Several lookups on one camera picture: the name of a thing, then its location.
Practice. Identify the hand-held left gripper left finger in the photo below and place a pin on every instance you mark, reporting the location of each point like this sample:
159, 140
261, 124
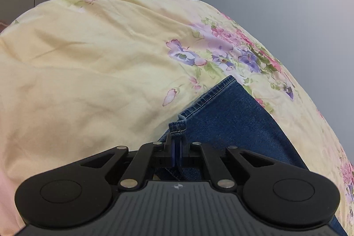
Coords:
172, 152

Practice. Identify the pink cloth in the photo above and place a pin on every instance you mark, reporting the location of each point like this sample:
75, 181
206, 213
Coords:
7, 197

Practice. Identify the yellow floral bed sheet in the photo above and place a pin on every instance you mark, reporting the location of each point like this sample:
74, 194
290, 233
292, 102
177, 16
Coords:
96, 73

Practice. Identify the blue denim pants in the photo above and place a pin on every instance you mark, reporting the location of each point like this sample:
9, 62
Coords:
235, 120

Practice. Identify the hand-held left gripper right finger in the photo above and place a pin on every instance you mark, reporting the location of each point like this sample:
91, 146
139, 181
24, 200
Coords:
180, 151

